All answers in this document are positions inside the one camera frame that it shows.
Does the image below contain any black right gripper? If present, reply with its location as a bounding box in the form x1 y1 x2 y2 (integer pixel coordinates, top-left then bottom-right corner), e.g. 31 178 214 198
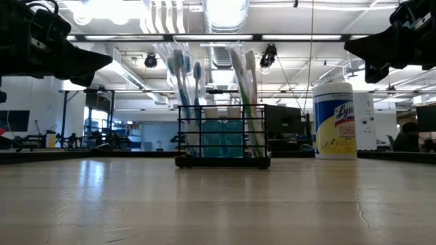
343 20 425 84

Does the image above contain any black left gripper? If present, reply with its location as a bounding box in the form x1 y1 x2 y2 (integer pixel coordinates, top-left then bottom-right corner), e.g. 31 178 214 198
33 37 113 88

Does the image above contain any green toothbrush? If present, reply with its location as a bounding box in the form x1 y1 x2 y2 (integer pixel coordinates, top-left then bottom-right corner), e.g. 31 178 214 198
166 56 176 89
228 46 266 159

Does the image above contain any blue toothbrush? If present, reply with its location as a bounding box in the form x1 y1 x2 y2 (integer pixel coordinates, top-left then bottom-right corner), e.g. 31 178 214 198
172 48 200 157
192 61 204 123
183 54 192 106

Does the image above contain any black computer monitor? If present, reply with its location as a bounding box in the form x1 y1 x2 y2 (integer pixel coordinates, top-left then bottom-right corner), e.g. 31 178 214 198
416 104 436 133
264 104 304 135
0 110 31 133

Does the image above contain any person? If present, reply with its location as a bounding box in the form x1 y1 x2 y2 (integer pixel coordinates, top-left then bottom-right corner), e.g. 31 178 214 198
391 121 422 153

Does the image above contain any yellow blue wipes canister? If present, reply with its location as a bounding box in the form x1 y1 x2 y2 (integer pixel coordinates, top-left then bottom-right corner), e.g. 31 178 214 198
312 81 358 161

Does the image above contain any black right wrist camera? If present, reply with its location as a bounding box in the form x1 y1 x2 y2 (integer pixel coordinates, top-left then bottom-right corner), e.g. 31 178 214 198
390 0 436 27

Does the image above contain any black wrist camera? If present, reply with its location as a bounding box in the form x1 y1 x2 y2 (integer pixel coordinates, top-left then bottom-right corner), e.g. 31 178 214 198
32 8 72 42
390 0 436 27

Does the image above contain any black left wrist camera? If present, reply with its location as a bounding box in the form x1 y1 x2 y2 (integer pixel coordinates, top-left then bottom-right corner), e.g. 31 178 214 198
32 8 72 42

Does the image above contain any black background workstation frame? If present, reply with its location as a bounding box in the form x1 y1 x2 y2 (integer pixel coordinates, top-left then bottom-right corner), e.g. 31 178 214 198
59 88 116 150

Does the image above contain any black ceiling camera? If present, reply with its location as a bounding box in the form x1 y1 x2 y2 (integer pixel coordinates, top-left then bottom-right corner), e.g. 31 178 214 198
144 52 159 69
259 43 278 69

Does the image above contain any black aluminium table frame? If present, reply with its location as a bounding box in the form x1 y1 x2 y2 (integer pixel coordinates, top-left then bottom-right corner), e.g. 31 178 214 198
0 148 436 165

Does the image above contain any silver ventilation duct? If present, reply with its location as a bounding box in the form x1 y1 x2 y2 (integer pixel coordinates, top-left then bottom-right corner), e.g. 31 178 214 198
203 0 250 69

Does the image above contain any black wire caddy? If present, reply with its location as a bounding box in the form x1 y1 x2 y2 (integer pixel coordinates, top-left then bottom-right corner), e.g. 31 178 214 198
174 103 272 170

